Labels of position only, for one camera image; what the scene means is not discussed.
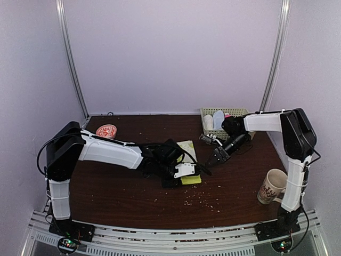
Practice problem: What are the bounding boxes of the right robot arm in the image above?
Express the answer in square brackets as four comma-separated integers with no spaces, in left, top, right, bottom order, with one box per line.
[206,108,317,236]

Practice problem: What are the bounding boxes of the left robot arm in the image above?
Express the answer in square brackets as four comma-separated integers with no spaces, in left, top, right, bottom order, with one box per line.
[38,122,184,237]

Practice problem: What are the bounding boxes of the white rolled towel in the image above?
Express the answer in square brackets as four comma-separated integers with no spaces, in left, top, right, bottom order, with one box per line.
[202,115,214,131]

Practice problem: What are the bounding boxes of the green plastic basket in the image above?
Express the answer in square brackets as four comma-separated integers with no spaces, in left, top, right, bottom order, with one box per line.
[200,108,249,140]

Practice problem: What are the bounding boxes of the right aluminium corner post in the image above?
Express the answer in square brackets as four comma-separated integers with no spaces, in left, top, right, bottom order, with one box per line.
[259,0,291,111]

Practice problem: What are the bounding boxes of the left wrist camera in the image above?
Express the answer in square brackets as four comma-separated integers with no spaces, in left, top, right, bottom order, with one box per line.
[174,163,196,179]

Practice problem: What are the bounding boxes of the light blue rolled towel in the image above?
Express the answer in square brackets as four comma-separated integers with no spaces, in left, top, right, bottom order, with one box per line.
[213,110,225,131]

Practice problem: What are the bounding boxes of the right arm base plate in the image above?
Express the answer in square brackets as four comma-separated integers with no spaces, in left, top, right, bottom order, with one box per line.
[254,220,301,242]

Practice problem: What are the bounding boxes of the aluminium corner post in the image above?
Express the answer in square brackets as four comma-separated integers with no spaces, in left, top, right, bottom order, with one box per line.
[55,0,90,119]
[259,0,291,111]

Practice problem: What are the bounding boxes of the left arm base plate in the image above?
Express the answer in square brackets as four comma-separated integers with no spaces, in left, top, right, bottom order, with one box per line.
[48,219,95,242]

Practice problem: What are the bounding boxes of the right circuit board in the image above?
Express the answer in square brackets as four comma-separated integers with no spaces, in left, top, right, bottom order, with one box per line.
[271,238,293,253]

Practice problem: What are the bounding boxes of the cream mug red pattern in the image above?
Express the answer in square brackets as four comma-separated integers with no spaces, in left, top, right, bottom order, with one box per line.
[257,169,287,205]

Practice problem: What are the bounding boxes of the circuit board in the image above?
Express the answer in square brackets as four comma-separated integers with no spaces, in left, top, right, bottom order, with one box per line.
[57,237,80,254]
[271,238,293,253]

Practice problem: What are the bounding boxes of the left circuit board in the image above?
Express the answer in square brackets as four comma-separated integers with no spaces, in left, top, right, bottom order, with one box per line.
[57,237,80,254]

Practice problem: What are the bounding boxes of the green patterned towel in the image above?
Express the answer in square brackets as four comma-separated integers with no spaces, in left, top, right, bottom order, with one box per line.
[174,140,201,185]

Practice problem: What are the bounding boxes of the aluminium front rail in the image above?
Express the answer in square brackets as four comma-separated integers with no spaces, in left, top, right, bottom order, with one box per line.
[19,210,330,255]

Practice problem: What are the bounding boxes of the red patterned bowl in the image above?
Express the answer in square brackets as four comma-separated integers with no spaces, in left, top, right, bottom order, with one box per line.
[95,124,117,139]

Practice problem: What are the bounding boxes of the left aluminium corner post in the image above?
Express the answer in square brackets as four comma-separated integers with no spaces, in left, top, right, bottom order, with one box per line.
[55,0,90,119]

